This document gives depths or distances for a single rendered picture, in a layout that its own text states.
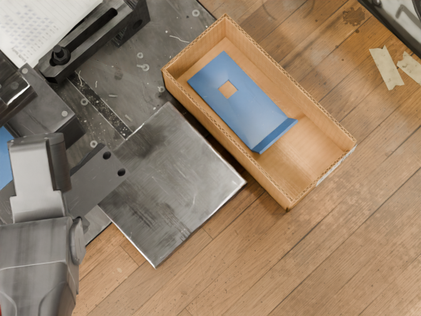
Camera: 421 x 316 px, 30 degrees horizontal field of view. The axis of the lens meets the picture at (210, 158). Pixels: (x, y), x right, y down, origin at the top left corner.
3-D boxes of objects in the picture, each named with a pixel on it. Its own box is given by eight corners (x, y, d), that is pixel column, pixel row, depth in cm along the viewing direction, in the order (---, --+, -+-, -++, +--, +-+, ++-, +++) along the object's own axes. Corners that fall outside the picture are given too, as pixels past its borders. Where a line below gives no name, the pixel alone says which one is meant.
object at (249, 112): (259, 160, 108) (260, 154, 106) (187, 81, 112) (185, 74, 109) (297, 127, 110) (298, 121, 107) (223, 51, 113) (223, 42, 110)
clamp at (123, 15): (61, 99, 112) (45, 74, 102) (46, 83, 113) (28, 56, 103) (139, 32, 114) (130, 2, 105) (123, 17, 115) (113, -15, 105)
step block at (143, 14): (118, 48, 114) (108, 22, 105) (104, 35, 114) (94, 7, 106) (151, 20, 115) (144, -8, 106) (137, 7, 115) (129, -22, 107)
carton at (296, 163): (287, 214, 108) (291, 202, 100) (165, 89, 113) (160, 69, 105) (353, 152, 110) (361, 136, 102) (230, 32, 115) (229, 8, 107)
